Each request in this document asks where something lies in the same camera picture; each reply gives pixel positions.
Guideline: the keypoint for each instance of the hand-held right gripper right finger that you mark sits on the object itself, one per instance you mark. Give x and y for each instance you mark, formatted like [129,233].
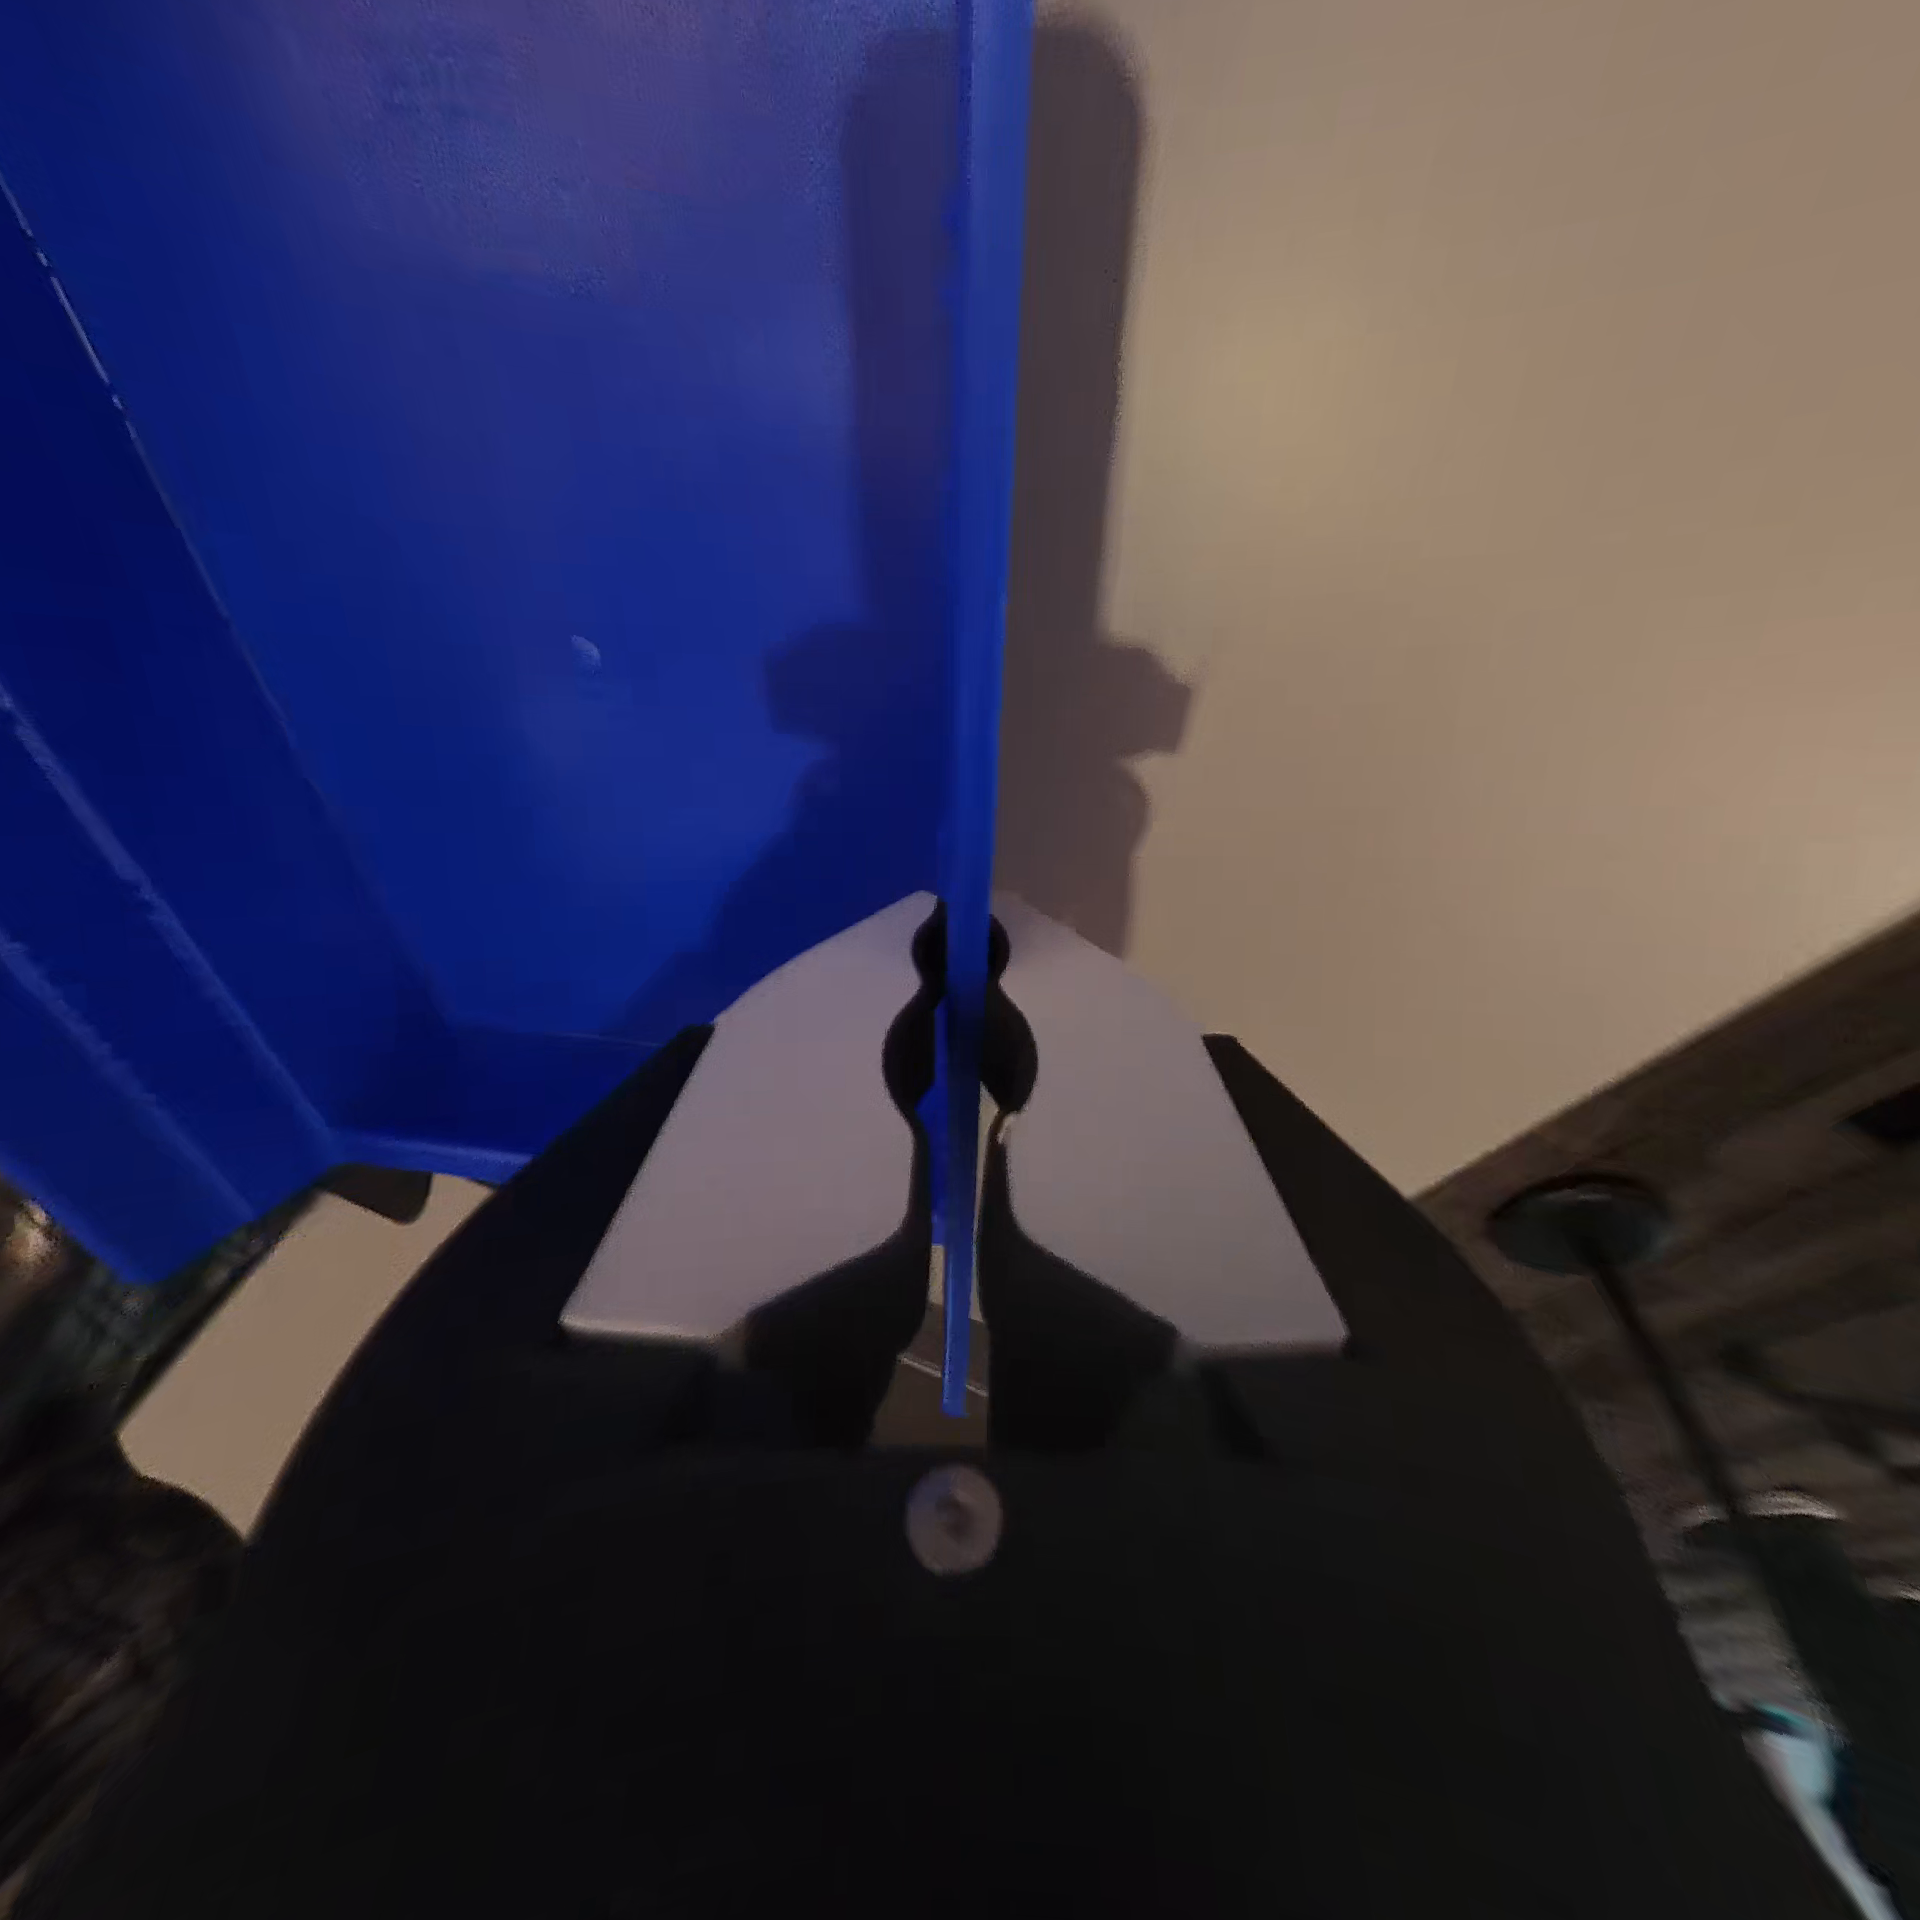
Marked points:
[1155,1201]

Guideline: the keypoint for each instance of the blue plastic bin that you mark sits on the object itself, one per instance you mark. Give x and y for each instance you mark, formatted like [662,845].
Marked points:
[450,450]

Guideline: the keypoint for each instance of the black stanchion with round base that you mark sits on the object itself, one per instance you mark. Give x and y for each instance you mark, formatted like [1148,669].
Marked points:
[1576,1220]

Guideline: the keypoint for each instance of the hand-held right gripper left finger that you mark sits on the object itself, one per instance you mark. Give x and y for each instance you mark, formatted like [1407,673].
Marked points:
[751,1170]

